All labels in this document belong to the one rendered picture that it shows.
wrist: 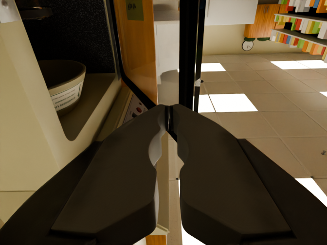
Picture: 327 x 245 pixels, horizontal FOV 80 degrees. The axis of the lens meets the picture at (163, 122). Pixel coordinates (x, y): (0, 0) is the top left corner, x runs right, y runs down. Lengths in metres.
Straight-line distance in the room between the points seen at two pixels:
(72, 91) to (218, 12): 4.94
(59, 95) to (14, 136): 0.09
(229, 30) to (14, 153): 5.88
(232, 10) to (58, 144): 5.12
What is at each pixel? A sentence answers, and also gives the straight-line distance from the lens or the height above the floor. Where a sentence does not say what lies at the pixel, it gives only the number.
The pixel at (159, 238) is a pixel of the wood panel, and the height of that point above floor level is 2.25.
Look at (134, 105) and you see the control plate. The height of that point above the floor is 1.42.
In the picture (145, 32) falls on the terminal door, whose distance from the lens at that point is 0.30.
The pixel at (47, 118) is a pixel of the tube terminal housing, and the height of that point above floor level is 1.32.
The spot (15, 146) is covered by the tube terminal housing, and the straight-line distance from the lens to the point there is 0.24.
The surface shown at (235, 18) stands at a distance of 5.28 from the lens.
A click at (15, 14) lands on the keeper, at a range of 0.21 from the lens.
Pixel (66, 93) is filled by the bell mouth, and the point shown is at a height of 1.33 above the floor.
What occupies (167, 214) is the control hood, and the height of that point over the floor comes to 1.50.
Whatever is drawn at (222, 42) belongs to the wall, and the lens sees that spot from 6.00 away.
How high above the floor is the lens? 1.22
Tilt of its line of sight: 32 degrees up
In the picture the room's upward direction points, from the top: 178 degrees clockwise
